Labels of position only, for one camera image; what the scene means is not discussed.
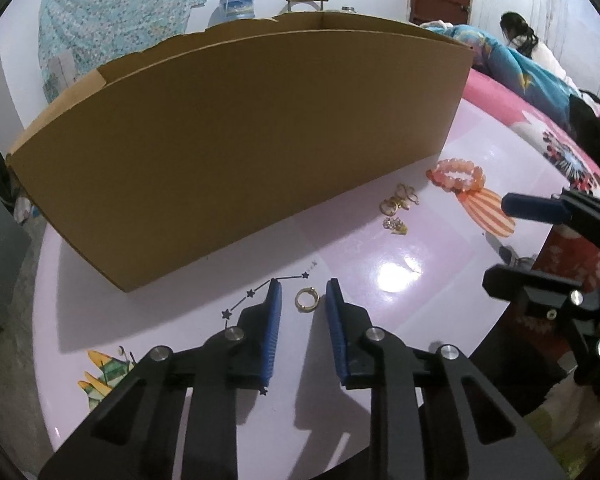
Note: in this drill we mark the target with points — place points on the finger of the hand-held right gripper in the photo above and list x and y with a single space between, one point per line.
530 206
530 285

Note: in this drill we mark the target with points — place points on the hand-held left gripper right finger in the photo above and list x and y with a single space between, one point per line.
336 330

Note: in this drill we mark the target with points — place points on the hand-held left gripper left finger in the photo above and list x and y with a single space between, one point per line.
275 330

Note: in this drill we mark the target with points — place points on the small gold crystal earring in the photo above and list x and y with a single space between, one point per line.
395 226

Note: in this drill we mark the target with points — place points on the gold hoop earring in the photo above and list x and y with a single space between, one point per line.
384 206

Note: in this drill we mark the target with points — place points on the brown cardboard box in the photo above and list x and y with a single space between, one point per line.
230 160

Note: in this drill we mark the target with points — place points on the person's dark pants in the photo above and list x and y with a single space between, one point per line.
520 360

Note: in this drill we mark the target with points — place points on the black cloth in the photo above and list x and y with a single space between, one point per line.
592 125

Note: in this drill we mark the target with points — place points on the person's white green jacket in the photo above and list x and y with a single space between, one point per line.
560 425

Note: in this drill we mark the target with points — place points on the blue printed blanket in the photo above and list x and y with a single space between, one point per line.
505 60

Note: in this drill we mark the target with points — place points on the blue water jug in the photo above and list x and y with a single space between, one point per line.
237 5

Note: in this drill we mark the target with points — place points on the teal patterned cloth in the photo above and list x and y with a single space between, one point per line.
105 10

